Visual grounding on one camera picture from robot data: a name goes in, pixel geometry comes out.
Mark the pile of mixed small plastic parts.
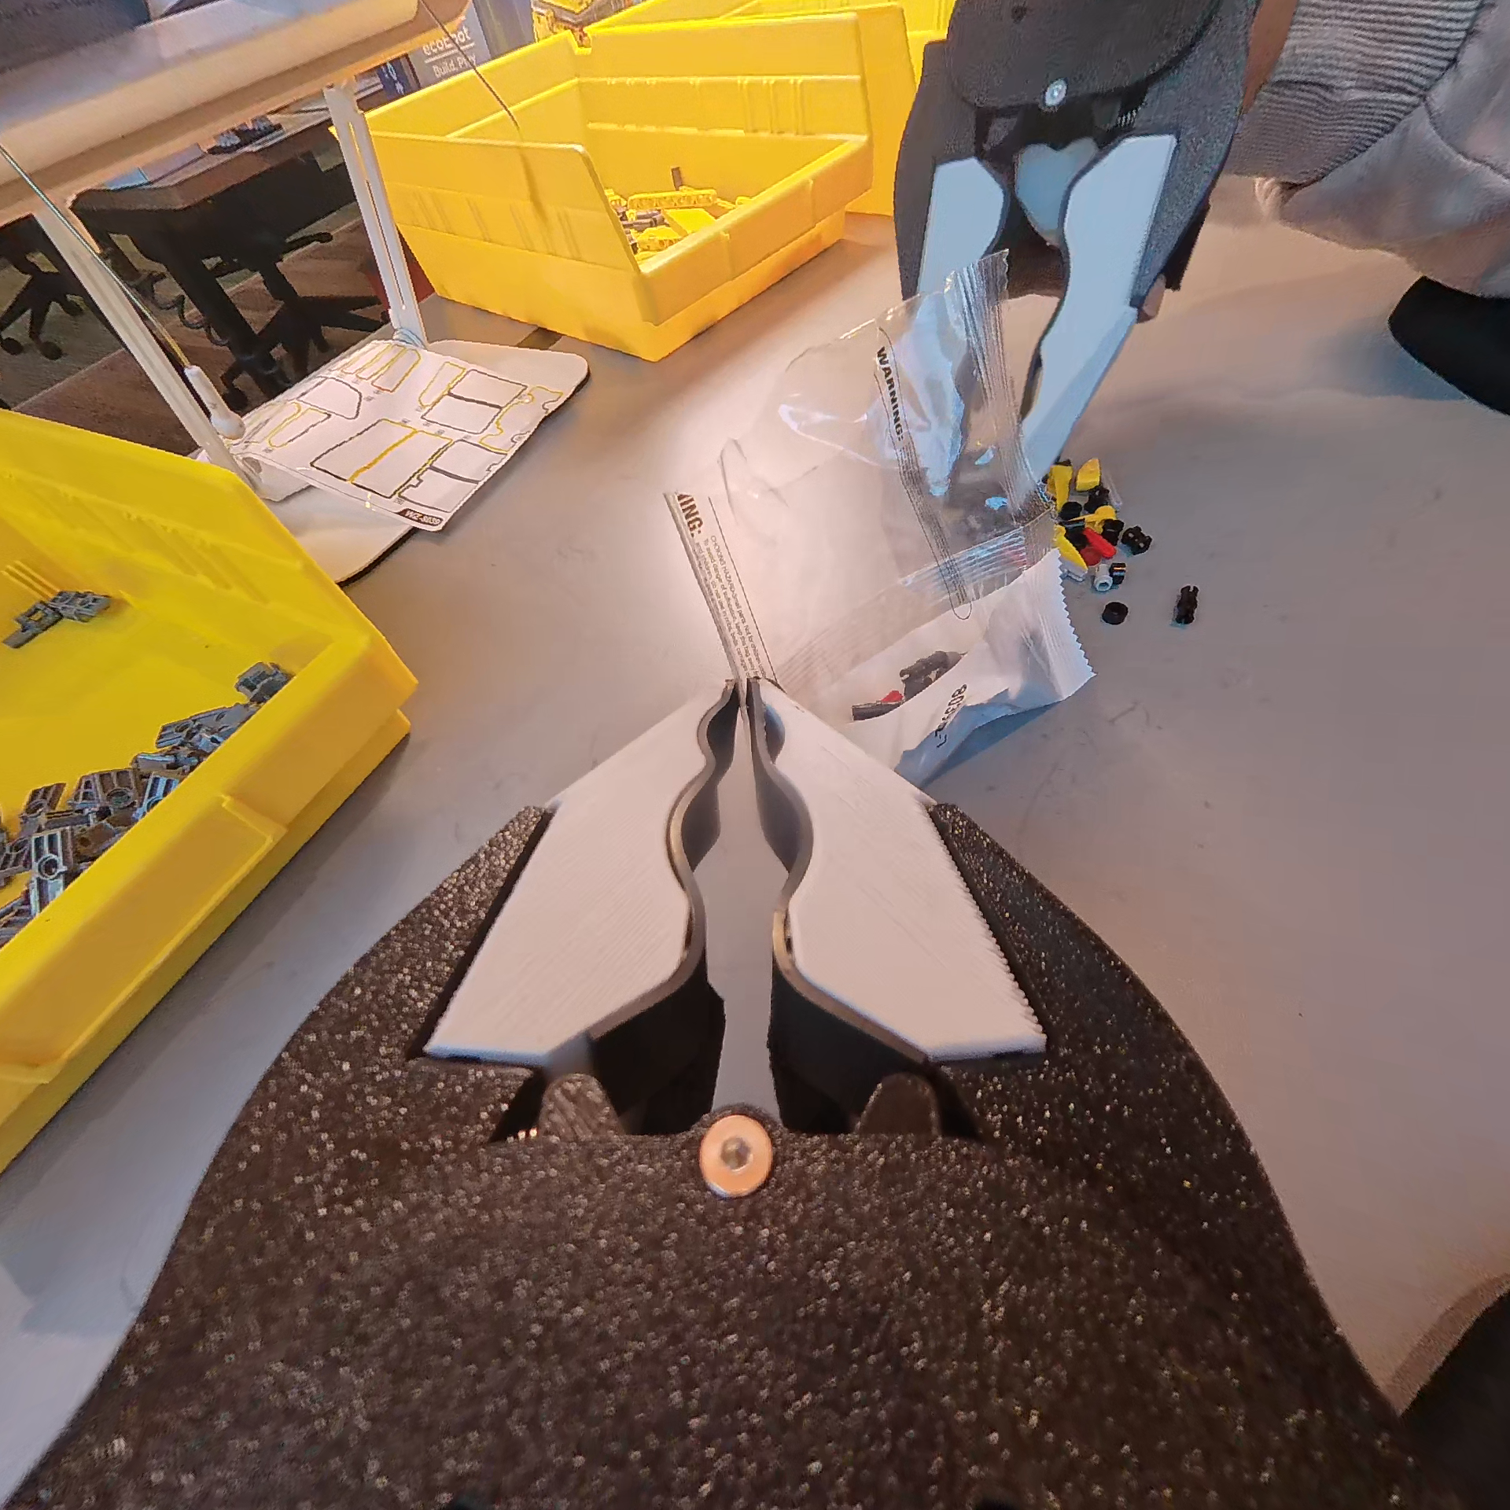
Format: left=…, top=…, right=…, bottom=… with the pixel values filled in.
left=1040, top=452, right=1204, bottom=630

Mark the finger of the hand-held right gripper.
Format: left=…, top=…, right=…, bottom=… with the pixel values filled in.
left=1020, top=129, right=1183, bottom=486
left=914, top=158, right=1022, bottom=506

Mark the black office chair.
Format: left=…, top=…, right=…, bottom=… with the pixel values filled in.
left=0, top=129, right=390, bottom=406

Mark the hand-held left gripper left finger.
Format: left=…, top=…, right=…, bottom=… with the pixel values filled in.
left=434, top=678, right=753, bottom=1069

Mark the yellow flat box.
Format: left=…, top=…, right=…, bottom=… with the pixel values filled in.
left=0, top=411, right=423, bottom=1172

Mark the heap of grey plastic parts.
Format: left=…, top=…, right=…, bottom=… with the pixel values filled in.
left=0, top=590, right=294, bottom=948

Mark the black armrest pad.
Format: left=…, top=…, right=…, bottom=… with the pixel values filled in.
left=1398, top=1283, right=1510, bottom=1510
left=1391, top=280, right=1510, bottom=417

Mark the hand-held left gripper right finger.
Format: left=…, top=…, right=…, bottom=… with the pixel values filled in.
left=750, top=678, right=1051, bottom=1059

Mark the clear plastic bag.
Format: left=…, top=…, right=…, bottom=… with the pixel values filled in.
left=668, top=259, right=1096, bottom=788

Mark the person's right forearm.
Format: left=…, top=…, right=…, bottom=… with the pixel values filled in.
left=1227, top=0, right=1510, bottom=293

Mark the yellow storage bin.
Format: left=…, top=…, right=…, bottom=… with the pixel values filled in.
left=367, top=77, right=878, bottom=362
left=592, top=0, right=960, bottom=218

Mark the grey desk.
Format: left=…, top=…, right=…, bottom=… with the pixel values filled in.
left=0, top=194, right=1510, bottom=1510

